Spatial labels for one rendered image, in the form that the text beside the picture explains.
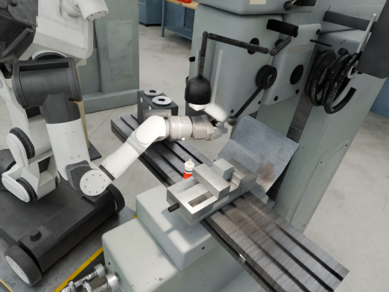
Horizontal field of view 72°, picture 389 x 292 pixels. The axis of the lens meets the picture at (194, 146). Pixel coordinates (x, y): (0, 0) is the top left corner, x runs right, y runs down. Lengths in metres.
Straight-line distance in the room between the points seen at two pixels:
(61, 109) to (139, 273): 0.65
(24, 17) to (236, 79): 0.55
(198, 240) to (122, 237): 0.33
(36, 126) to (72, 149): 0.47
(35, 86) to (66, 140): 0.15
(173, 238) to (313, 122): 0.71
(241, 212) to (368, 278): 1.54
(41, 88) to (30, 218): 0.96
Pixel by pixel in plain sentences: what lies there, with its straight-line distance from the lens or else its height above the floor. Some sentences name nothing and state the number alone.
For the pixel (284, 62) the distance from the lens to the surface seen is 0.91.
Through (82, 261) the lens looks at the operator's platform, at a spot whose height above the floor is 0.40.
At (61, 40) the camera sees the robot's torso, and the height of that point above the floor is 1.51.
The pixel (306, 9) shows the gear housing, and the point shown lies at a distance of 0.91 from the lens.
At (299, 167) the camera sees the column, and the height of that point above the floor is 1.01.
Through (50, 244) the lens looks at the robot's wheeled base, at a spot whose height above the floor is 0.59.
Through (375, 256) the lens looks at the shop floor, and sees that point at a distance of 2.64.
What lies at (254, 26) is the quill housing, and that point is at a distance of 0.77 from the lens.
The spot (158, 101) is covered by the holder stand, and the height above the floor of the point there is 1.16.
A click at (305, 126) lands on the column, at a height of 1.21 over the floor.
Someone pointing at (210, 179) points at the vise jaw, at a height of 1.07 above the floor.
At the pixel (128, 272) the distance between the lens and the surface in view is 1.12.
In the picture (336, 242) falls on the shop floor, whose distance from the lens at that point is 2.54.
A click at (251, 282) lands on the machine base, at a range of 1.82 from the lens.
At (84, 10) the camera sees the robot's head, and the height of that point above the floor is 1.59.
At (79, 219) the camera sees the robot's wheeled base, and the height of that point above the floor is 0.59.
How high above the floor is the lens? 1.73
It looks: 35 degrees down
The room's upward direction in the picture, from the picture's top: 8 degrees clockwise
